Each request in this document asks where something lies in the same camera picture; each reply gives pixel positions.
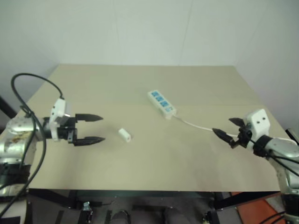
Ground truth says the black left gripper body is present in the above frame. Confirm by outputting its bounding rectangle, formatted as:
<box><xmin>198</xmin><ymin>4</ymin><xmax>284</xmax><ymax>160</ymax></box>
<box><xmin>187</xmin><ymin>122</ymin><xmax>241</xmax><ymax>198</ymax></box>
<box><xmin>57</xmin><ymin>116</ymin><xmax>78</xmax><ymax>146</ymax></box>

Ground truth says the black object at wall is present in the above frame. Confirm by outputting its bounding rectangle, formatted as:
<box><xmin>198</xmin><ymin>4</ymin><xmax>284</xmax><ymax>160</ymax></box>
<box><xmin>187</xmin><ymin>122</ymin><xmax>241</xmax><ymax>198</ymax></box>
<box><xmin>285</xmin><ymin>127</ymin><xmax>299</xmax><ymax>146</ymax></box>

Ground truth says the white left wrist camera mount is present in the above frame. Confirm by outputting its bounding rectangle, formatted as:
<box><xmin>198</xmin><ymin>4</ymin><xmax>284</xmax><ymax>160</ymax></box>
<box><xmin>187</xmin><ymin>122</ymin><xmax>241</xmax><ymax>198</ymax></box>
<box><xmin>49</xmin><ymin>98</ymin><xmax>68</xmax><ymax>142</ymax></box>

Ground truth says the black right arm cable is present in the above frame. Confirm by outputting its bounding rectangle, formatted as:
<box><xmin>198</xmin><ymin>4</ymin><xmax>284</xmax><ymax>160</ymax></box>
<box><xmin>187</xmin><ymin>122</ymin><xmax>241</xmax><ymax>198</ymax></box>
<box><xmin>249</xmin><ymin>139</ymin><xmax>299</xmax><ymax>178</ymax></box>

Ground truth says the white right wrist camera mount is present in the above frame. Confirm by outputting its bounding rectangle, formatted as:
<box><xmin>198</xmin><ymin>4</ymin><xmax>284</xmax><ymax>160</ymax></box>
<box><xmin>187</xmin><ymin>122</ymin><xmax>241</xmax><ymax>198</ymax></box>
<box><xmin>245</xmin><ymin>108</ymin><xmax>271</xmax><ymax>141</ymax></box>

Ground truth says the orange-red floor object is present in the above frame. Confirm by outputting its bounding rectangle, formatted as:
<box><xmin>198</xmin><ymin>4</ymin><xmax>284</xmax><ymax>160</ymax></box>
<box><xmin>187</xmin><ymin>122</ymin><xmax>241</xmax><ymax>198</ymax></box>
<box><xmin>231</xmin><ymin>191</ymin><xmax>286</xmax><ymax>224</ymax></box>

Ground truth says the black table frame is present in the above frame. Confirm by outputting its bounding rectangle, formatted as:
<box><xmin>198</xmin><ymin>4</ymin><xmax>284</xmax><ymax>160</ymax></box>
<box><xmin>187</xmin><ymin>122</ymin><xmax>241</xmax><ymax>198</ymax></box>
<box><xmin>27</xmin><ymin>188</ymin><xmax>281</xmax><ymax>224</ymax></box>

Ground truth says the dark rounded shape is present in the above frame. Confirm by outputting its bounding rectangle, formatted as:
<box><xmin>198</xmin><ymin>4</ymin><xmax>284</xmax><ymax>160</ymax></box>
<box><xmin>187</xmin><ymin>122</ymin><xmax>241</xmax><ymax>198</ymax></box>
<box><xmin>110</xmin><ymin>210</ymin><xmax>129</xmax><ymax>224</ymax></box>

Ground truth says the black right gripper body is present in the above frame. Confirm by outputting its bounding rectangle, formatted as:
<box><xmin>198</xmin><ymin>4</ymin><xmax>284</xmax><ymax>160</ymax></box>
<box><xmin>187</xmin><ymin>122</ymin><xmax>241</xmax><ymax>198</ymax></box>
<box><xmin>236</xmin><ymin>124</ymin><xmax>255</xmax><ymax>148</ymax></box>

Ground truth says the white plug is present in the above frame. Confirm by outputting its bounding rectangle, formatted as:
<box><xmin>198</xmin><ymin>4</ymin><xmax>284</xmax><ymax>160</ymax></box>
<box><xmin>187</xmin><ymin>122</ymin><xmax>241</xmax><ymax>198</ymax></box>
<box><xmin>118</xmin><ymin>127</ymin><xmax>133</xmax><ymax>143</ymax></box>

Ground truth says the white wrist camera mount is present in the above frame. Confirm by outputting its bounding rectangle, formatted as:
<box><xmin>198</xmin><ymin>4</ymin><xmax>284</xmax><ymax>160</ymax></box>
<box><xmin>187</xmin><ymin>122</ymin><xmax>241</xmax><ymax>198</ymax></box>
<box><xmin>49</xmin><ymin>98</ymin><xmax>68</xmax><ymax>142</ymax></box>
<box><xmin>245</xmin><ymin>108</ymin><xmax>271</xmax><ymax>141</ymax></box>

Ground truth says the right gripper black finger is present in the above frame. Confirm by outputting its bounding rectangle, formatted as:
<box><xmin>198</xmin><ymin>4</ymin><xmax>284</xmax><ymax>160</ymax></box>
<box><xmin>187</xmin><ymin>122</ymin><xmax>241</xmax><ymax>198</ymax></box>
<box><xmin>228</xmin><ymin>117</ymin><xmax>245</xmax><ymax>128</ymax></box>
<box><xmin>212</xmin><ymin>127</ymin><xmax>238</xmax><ymax>149</ymax></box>

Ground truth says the white power strip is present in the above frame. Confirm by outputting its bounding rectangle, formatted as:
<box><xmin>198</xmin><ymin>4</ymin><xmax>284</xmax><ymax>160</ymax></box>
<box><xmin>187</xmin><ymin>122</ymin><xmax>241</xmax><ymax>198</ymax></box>
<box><xmin>147</xmin><ymin>90</ymin><xmax>177</xmax><ymax>120</ymax></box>

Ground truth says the white power cable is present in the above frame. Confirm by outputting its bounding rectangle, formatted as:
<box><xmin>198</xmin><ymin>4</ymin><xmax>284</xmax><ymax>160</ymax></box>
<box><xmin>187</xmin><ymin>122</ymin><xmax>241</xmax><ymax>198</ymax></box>
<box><xmin>172</xmin><ymin>113</ymin><xmax>295</xmax><ymax>142</ymax></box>

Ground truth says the black slanted bar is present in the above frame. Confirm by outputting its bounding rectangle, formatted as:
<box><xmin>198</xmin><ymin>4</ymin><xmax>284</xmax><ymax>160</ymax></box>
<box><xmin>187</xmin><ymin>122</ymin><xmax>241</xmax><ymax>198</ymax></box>
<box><xmin>0</xmin><ymin>95</ymin><xmax>18</xmax><ymax>122</ymax></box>

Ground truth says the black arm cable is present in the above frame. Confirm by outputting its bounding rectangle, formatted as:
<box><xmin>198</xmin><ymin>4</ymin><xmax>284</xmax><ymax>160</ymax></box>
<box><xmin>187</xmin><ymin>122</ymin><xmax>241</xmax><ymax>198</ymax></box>
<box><xmin>249</xmin><ymin>139</ymin><xmax>299</xmax><ymax>178</ymax></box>
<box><xmin>0</xmin><ymin>73</ymin><xmax>64</xmax><ymax>213</ymax></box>

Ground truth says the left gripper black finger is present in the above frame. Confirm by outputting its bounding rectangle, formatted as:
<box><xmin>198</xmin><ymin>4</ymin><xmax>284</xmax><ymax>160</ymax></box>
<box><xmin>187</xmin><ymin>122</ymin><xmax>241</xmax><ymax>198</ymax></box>
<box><xmin>75</xmin><ymin>113</ymin><xmax>104</xmax><ymax>122</ymax></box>
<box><xmin>74</xmin><ymin>136</ymin><xmax>106</xmax><ymax>147</ymax></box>

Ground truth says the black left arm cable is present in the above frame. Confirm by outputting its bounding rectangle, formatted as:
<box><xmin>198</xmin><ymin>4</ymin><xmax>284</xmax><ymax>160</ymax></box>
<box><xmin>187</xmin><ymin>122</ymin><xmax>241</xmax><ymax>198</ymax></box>
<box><xmin>0</xmin><ymin>73</ymin><xmax>64</xmax><ymax>213</ymax></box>

